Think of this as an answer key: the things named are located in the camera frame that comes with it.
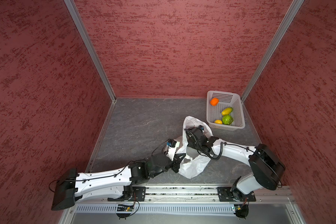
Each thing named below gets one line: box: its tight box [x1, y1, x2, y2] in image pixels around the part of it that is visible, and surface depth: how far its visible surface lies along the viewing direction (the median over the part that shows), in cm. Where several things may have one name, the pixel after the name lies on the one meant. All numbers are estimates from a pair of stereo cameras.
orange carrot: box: [210, 97, 219, 106], surface depth 116 cm
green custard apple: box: [222, 114, 234, 126], surface depth 102 cm
